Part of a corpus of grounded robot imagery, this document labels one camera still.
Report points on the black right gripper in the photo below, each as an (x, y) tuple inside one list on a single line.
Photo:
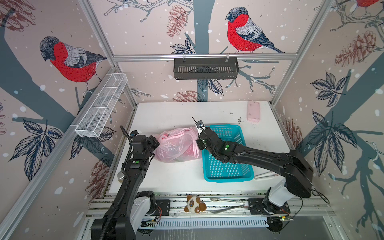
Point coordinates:
[(199, 142)]

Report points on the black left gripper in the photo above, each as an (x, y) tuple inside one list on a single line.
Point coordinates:
[(152, 140)]

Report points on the pink plastic bag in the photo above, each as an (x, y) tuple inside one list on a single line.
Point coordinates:
[(178, 145)]

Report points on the teal plastic basket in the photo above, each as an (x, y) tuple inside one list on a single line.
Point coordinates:
[(217, 172)]

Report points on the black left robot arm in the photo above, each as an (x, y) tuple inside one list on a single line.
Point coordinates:
[(125, 215)]

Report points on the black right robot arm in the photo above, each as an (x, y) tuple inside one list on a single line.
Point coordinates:
[(297, 172)]

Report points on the small glass jar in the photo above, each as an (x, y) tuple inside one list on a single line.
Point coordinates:
[(120, 176)]

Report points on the metal tongs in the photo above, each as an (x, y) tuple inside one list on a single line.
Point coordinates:
[(240, 204)]

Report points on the pink white tweezers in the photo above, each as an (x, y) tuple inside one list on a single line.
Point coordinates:
[(266, 175)]

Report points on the brown white plush toy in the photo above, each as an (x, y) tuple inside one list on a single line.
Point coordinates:
[(194, 205)]

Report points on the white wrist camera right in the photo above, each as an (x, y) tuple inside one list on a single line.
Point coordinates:
[(200, 127)]

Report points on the white wire mesh shelf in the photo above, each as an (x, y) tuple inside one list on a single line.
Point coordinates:
[(100, 110)]

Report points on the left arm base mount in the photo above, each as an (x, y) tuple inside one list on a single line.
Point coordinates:
[(162, 208)]

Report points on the black hanging wire basket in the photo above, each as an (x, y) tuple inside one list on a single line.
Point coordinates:
[(206, 68)]

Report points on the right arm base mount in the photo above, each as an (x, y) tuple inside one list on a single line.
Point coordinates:
[(258, 207)]

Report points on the horizontal aluminium frame bar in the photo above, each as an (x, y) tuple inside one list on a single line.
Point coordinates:
[(245, 57)]

